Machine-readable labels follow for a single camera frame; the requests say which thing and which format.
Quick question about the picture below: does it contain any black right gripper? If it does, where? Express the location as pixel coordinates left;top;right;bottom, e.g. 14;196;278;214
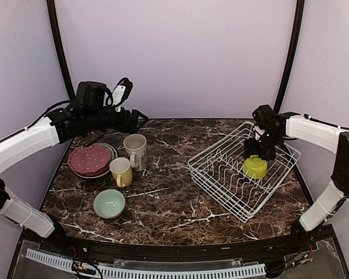
244;129;283;159

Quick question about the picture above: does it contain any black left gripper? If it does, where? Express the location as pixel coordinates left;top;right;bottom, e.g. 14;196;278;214
85;106;149;134

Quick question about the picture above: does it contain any lime green bowl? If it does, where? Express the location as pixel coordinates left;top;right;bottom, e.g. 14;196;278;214
242;155;268;180

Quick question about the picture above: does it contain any patterned beige tall mug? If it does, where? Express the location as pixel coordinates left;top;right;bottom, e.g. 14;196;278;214
123;134;148;171

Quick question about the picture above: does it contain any yellow mug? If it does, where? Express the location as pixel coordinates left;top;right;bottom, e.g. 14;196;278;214
109;157;133;188

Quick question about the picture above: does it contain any red teal floral plate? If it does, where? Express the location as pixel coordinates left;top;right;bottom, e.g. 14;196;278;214
74;144;119;180

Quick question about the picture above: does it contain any pink polka dot plate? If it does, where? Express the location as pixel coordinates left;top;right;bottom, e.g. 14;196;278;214
67;144;112;176

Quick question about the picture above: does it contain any light teal bowl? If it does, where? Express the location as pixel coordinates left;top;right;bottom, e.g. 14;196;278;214
93;189;126;219

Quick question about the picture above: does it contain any pale green flower plate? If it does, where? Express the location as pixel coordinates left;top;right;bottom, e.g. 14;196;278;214
97;142;119;173

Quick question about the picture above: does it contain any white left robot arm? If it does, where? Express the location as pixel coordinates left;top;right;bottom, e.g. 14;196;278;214
0;108;148;253

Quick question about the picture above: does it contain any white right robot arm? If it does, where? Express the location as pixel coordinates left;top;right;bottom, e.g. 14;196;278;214
244;105;349;252

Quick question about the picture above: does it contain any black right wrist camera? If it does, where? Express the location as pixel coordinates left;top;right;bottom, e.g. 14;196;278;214
252;105;276;130

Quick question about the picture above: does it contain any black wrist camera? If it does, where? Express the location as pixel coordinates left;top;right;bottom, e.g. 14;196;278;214
75;81;107;109
252;105;276;130

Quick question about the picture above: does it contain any white wire dish rack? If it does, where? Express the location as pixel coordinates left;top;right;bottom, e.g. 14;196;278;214
188;121;301;223

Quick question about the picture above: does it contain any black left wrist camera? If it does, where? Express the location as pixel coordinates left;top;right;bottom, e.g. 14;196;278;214
75;81;107;109

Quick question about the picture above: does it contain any black front table rail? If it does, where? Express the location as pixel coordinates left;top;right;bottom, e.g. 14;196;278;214
8;225;348;278

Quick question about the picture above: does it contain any black right corner post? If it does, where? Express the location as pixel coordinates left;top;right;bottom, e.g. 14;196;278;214
273;0;305;113

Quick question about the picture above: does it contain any black corner post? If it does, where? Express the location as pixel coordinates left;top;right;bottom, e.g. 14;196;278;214
46;0;76;104
273;0;305;113

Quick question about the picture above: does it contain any black left corner post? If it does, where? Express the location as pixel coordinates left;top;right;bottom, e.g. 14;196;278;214
46;0;76;104

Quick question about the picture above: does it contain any white slotted cable duct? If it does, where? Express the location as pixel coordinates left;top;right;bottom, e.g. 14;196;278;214
25;248;266;279

